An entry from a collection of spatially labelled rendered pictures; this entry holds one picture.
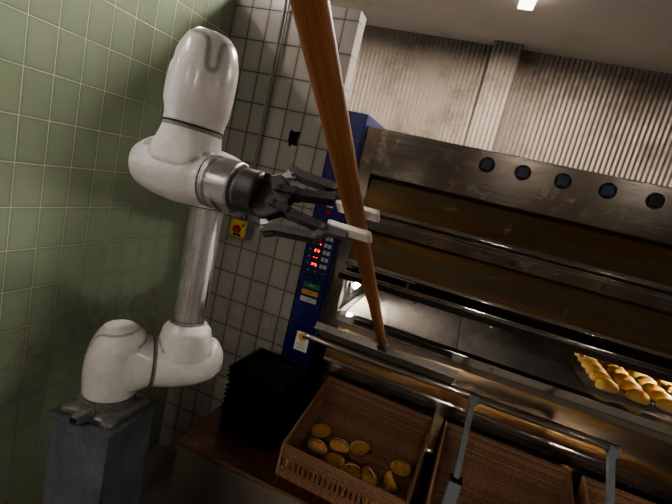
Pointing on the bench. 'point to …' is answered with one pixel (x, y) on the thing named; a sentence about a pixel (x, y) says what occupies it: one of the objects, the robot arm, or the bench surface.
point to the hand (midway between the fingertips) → (354, 221)
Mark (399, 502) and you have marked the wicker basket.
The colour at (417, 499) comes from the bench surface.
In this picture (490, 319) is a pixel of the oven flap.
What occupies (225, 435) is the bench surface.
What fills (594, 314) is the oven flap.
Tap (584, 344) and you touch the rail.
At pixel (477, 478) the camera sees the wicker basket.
